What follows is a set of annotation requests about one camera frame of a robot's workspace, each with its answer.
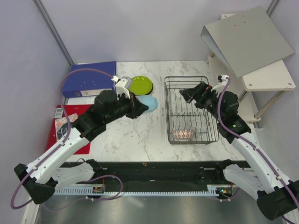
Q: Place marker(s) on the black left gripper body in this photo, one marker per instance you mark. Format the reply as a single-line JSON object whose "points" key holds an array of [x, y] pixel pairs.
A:
{"points": [[123, 107]]}

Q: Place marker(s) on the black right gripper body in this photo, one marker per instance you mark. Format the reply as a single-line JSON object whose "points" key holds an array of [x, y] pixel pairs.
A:
{"points": [[210, 101]]}

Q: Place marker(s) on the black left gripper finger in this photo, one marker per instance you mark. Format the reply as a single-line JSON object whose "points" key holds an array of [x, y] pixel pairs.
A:
{"points": [[136, 113], [142, 101]]}

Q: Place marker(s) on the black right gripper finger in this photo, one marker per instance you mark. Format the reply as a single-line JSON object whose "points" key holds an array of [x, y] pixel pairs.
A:
{"points": [[193, 93], [200, 103]]}

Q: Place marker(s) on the light blue handled mug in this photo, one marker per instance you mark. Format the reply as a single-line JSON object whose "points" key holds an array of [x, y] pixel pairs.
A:
{"points": [[150, 101]]}

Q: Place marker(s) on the lime green plate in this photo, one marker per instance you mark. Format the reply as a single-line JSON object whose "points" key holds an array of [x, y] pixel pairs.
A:
{"points": [[137, 81]]}

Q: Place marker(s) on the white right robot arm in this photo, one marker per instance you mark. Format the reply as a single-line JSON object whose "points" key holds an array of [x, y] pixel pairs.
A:
{"points": [[274, 192]]}

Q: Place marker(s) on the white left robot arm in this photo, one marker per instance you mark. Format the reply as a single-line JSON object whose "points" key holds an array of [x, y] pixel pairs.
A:
{"points": [[42, 177]]}

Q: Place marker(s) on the white two-tier shelf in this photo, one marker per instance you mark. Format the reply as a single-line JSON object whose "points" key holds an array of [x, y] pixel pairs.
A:
{"points": [[258, 90]]}

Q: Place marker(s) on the Little Women book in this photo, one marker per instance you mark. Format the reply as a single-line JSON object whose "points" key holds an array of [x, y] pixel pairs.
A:
{"points": [[61, 125]]}

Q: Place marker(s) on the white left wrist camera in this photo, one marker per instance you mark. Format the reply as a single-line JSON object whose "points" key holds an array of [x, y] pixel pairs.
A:
{"points": [[122, 86]]}

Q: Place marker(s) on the metal wire dish rack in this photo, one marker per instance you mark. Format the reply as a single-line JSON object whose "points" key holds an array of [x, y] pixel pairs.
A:
{"points": [[181, 115]]}

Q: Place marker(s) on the blue ring binder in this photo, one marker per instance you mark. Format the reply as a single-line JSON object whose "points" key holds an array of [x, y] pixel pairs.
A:
{"points": [[89, 79]]}

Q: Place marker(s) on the grey ring binder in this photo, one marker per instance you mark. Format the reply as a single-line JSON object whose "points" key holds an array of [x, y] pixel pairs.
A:
{"points": [[247, 41]]}

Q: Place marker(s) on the light blue cable duct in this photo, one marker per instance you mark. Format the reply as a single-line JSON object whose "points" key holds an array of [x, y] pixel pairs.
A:
{"points": [[89, 190]]}

